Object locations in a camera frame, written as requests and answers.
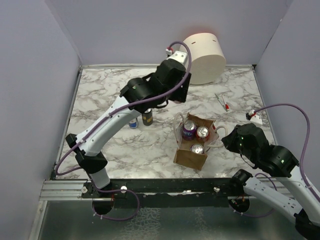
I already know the brown canvas bag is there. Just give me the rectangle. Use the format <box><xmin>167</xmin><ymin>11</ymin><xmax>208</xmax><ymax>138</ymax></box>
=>
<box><xmin>173</xmin><ymin>112</ymin><xmax>228</xmax><ymax>171</ymax></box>

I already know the black and gold can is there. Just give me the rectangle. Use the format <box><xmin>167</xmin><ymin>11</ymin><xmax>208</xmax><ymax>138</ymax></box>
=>
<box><xmin>141</xmin><ymin>108</ymin><xmax>153</xmax><ymax>126</ymax></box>

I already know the blue and silver can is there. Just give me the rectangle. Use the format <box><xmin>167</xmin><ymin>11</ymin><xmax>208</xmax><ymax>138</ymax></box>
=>
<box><xmin>128</xmin><ymin>118</ymin><xmax>139</xmax><ymax>129</ymax></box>

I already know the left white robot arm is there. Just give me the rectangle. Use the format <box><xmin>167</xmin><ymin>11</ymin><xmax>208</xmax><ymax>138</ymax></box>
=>
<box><xmin>65</xmin><ymin>58</ymin><xmax>191</xmax><ymax>198</ymax></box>

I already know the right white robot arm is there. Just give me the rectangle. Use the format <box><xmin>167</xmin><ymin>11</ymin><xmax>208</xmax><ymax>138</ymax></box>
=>
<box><xmin>221</xmin><ymin>123</ymin><xmax>320</xmax><ymax>240</ymax></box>

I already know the red and white pen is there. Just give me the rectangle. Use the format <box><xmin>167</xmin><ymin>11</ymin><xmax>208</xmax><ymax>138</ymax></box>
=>
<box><xmin>221</xmin><ymin>95</ymin><xmax>229</xmax><ymax>112</ymax></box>

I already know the cream cylindrical container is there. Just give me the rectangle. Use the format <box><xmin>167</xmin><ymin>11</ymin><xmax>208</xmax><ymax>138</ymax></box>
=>
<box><xmin>183</xmin><ymin>32</ymin><xmax>227</xmax><ymax>85</ymax></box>

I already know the silver top soda can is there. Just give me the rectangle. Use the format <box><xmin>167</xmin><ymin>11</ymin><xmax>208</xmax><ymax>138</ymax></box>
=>
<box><xmin>190</xmin><ymin>143</ymin><xmax>205</xmax><ymax>155</ymax></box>

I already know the purple soda can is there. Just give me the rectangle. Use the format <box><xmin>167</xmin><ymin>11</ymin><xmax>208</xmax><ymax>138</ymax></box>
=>
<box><xmin>182</xmin><ymin>120</ymin><xmax>197</xmax><ymax>141</ymax></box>

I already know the black mounting rail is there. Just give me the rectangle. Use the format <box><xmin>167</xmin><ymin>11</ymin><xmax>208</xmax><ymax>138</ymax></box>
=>
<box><xmin>81</xmin><ymin>178</ymin><xmax>245</xmax><ymax>209</ymax></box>

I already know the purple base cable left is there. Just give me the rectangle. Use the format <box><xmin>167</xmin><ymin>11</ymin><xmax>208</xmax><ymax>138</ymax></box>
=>
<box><xmin>87</xmin><ymin>188</ymin><xmax>141</xmax><ymax>221</ymax></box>

